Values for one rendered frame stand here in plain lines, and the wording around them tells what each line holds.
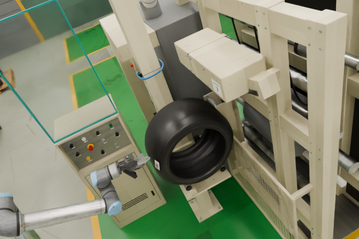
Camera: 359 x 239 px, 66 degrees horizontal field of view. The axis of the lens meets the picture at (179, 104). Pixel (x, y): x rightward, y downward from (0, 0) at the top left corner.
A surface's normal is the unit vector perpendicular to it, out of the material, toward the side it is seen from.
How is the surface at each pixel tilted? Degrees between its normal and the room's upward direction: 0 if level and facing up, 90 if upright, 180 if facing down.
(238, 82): 90
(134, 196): 90
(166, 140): 52
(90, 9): 90
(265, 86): 72
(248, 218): 0
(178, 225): 0
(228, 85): 90
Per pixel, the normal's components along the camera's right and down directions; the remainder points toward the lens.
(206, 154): -0.59, -0.55
